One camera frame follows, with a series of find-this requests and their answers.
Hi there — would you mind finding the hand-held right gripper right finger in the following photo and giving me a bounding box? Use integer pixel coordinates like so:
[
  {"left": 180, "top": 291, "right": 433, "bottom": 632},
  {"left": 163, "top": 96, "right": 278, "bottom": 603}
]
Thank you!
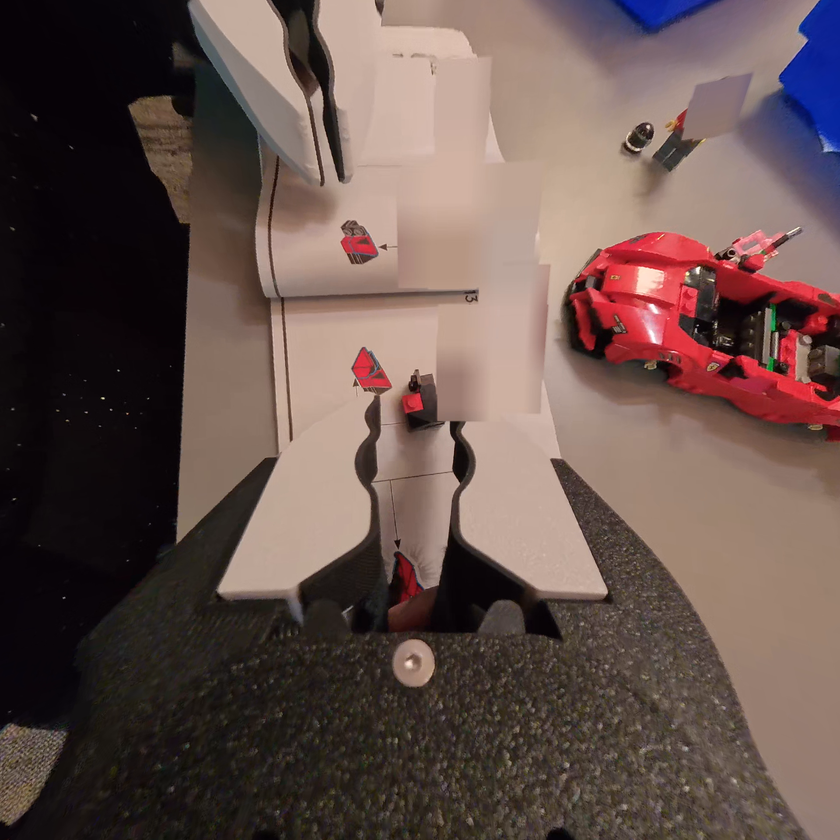
[{"left": 438, "top": 420, "right": 609, "bottom": 601}]

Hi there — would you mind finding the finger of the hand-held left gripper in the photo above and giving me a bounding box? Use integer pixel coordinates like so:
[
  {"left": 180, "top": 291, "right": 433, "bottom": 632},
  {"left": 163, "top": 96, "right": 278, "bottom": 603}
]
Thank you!
[
  {"left": 188, "top": 0, "right": 329, "bottom": 186},
  {"left": 307, "top": 0, "right": 383, "bottom": 185}
]

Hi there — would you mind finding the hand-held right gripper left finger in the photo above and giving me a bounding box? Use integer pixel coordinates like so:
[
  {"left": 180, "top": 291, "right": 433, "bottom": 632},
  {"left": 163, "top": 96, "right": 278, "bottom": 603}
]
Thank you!
[{"left": 215, "top": 395, "right": 385, "bottom": 621}]

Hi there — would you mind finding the small black red lego assembly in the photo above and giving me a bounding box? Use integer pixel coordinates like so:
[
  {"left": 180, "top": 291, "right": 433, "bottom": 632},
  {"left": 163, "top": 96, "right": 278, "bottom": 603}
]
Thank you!
[{"left": 401, "top": 369, "right": 442, "bottom": 432}]

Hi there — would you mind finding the lego instruction booklet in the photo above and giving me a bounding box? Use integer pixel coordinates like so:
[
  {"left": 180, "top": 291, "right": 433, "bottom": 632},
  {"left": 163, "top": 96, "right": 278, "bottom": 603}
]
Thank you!
[{"left": 255, "top": 25, "right": 564, "bottom": 605}]

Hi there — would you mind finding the red lego car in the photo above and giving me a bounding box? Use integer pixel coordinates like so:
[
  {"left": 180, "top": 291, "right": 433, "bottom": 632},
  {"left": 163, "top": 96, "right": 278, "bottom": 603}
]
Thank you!
[{"left": 566, "top": 231, "right": 840, "bottom": 442}]

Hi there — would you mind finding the lego minifigure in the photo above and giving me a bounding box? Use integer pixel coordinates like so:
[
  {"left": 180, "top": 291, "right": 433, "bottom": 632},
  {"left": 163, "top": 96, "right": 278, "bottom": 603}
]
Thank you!
[{"left": 653, "top": 107, "right": 707, "bottom": 173}]

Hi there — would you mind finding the red black lego sub-assembly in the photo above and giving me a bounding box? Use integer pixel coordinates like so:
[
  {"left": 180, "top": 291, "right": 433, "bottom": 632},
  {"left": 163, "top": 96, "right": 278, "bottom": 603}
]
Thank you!
[{"left": 715, "top": 226, "right": 805, "bottom": 271}]

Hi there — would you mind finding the person's right hand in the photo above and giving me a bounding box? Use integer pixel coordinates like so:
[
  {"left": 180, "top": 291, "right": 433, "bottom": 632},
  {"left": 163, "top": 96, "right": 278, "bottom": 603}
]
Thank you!
[{"left": 388, "top": 587, "right": 439, "bottom": 632}]

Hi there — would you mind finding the person's black clothing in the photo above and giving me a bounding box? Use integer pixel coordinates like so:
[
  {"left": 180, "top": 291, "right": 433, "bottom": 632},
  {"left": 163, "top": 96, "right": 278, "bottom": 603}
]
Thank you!
[{"left": 0, "top": 0, "right": 198, "bottom": 729}]

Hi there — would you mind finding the blue plastic bin with divider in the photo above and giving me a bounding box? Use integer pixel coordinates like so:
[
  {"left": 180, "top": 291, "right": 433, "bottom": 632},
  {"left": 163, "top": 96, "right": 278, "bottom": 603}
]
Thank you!
[{"left": 780, "top": 0, "right": 840, "bottom": 156}]

